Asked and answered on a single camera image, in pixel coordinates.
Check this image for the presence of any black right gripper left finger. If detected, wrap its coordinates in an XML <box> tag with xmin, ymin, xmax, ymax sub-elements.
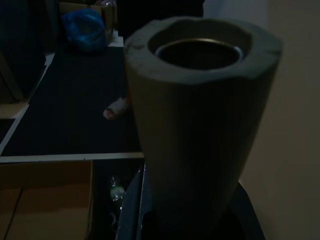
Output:
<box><xmin>115</xmin><ymin>163</ymin><xmax>161</xmax><ymax>240</ymax></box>

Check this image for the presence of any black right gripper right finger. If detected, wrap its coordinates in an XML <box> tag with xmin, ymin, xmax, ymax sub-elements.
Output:
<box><xmin>228</xmin><ymin>182</ymin><xmax>266</xmax><ymax>240</ymax></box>

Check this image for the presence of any broom handle with grey foam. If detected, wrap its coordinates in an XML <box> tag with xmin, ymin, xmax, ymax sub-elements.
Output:
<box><xmin>124</xmin><ymin>16</ymin><xmax>284</xmax><ymax>240</ymax></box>

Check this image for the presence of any black floor mat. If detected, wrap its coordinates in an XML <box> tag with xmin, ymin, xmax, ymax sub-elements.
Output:
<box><xmin>0</xmin><ymin>37</ymin><xmax>145</xmax><ymax>158</ymax></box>

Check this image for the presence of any clear plastic bottle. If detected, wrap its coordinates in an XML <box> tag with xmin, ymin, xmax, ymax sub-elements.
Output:
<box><xmin>109</xmin><ymin>175</ymin><xmax>126</xmax><ymax>209</ymax></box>

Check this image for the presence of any large brown cardboard box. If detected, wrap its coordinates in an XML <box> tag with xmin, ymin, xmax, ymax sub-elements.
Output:
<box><xmin>0</xmin><ymin>159</ymin><xmax>94</xmax><ymax>240</ymax></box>

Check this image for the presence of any person's foot in white slipper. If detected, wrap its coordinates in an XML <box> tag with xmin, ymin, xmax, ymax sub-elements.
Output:
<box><xmin>102</xmin><ymin>96</ymin><xmax>131</xmax><ymax>120</ymax></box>

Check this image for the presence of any blue plastic bag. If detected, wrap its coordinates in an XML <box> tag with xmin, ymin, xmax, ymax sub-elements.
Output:
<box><xmin>61</xmin><ymin>8</ymin><xmax>106</xmax><ymax>53</ymax></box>

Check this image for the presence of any dark cabinet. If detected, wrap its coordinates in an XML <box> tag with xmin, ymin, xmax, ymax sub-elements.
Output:
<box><xmin>0</xmin><ymin>0</ymin><xmax>61</xmax><ymax>104</ymax></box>

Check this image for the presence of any small brown cardboard box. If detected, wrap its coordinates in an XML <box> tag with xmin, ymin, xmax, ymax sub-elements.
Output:
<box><xmin>58</xmin><ymin>0</ymin><xmax>118</xmax><ymax>24</ymax></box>

